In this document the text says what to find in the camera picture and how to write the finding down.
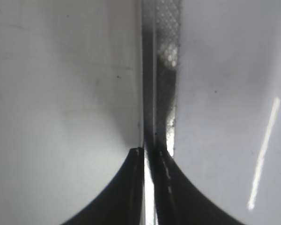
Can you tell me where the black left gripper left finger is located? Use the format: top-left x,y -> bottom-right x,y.
64,147 -> 144,225

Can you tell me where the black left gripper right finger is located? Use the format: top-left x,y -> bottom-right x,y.
152,150 -> 242,225

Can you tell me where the white magnetic whiteboard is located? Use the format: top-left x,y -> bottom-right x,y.
140,0 -> 281,225

